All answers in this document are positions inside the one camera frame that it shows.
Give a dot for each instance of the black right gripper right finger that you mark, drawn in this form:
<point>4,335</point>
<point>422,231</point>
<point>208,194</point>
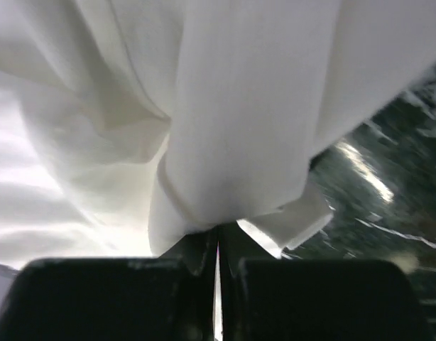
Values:
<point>264,298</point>

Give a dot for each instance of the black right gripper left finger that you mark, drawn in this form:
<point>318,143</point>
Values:
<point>166,298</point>

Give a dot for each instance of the white printed t-shirt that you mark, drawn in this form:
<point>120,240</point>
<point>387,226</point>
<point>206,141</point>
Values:
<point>125,125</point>

